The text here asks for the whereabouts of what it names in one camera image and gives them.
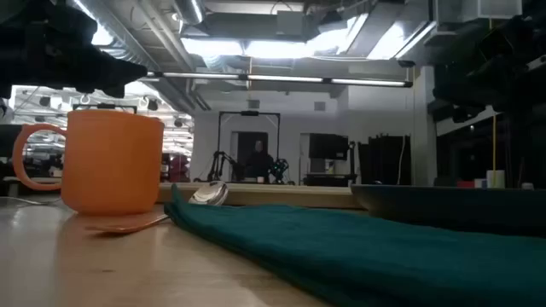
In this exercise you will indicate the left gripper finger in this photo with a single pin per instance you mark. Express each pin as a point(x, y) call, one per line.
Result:
point(108, 88)
point(126, 71)

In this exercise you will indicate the orange plastic mug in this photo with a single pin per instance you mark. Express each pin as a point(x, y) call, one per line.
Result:
point(111, 162)

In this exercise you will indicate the dark teal plate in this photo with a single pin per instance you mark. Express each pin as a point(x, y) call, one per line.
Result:
point(448, 209)

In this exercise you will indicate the dark green cloth napkin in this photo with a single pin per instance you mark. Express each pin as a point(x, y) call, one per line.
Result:
point(341, 256)

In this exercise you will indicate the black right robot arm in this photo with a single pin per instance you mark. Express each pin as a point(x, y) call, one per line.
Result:
point(516, 55)

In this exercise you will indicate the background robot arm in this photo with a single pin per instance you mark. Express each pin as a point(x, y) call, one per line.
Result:
point(279, 169)
point(219, 164)

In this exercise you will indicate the white cup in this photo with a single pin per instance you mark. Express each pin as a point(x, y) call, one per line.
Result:
point(495, 179)

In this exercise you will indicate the black curtain panel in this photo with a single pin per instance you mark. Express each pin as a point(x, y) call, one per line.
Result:
point(384, 160)

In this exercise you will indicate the black monitor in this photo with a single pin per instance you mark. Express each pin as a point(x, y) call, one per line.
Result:
point(328, 146)

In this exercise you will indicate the long ceiling light bar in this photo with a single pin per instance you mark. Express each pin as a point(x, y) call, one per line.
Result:
point(281, 78)

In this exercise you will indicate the person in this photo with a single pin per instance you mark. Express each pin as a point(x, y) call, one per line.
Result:
point(258, 164)

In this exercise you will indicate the black rig frame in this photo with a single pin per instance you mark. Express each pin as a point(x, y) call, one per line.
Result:
point(249, 113)

